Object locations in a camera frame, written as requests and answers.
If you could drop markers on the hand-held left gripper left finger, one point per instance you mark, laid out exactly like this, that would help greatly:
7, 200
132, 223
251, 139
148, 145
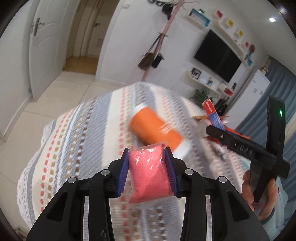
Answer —
122, 173

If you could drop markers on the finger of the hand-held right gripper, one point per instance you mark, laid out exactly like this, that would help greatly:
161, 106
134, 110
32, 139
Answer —
217, 134

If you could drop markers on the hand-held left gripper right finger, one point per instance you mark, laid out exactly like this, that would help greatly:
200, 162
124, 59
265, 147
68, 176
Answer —
171, 171

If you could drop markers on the red and blue box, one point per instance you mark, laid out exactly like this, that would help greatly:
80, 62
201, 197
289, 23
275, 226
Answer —
212, 113

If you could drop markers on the pink plastic packet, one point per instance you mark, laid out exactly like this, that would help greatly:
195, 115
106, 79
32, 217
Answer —
148, 173

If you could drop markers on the person's right forearm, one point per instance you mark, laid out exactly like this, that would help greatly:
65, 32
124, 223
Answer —
275, 224

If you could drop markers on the black shoulder bag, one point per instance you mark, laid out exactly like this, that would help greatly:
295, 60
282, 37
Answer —
157, 60

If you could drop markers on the person's right hand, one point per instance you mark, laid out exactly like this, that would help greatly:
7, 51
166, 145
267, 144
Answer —
268, 204

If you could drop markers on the orange wrapper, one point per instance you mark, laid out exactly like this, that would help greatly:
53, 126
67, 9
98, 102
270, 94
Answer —
238, 133

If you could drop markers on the potted green plant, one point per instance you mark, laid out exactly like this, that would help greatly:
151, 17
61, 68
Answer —
202, 97

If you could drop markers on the white and red drawer box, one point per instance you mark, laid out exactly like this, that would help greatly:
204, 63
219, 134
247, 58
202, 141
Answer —
226, 90

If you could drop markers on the striped woven tablecloth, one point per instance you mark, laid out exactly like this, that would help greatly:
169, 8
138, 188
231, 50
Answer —
81, 150

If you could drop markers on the orange canister with white caps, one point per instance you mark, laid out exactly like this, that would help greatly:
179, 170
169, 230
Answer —
152, 127

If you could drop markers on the white refrigerator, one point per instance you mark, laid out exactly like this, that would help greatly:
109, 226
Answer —
254, 92

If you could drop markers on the framed butterfly picture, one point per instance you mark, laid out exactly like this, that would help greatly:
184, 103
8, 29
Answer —
196, 73

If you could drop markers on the blue curtain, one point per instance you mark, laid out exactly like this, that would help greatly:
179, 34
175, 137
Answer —
289, 92

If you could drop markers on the flower vase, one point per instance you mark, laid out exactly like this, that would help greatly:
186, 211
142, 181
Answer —
264, 68

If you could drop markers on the round red ornament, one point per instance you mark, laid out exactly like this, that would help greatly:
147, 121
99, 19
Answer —
252, 49

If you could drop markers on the brown handbag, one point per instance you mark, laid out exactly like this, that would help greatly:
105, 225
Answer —
146, 61

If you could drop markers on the pink coat rack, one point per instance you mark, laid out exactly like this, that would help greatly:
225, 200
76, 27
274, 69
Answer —
168, 23

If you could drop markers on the ceiling spot light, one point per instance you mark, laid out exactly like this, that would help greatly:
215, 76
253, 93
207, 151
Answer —
272, 20

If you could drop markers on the black hat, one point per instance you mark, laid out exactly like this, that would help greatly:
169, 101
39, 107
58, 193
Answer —
167, 10

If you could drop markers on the hallway door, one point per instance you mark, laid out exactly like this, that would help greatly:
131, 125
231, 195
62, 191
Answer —
94, 39

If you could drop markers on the white door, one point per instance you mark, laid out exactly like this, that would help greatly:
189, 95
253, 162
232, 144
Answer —
46, 58

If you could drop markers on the low white curved wall shelf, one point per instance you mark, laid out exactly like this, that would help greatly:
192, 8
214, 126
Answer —
192, 81

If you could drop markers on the black wall television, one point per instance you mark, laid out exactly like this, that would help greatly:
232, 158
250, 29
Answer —
217, 55

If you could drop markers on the small blue wall shelf box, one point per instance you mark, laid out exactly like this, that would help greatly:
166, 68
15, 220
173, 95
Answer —
249, 60

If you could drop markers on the small red wall cube shelf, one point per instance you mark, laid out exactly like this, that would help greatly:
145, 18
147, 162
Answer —
247, 44

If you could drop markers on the yellow wall cube shelf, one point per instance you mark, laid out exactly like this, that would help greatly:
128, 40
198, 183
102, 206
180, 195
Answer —
229, 23
239, 33

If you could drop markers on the blue-lined wall shelf box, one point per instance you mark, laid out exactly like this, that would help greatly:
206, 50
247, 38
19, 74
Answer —
196, 17

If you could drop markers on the pink wall cube shelf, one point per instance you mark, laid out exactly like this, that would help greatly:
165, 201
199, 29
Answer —
219, 14

